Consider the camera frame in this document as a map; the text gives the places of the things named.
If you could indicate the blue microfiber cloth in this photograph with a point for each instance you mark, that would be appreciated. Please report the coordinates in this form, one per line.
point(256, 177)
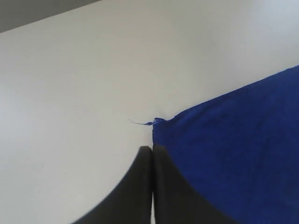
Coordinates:
point(240, 151)

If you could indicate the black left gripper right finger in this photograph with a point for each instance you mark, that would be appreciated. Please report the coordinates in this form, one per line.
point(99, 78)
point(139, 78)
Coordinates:
point(175, 201)

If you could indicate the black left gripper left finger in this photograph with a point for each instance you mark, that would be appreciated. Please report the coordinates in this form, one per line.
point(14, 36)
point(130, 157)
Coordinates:
point(131, 200)

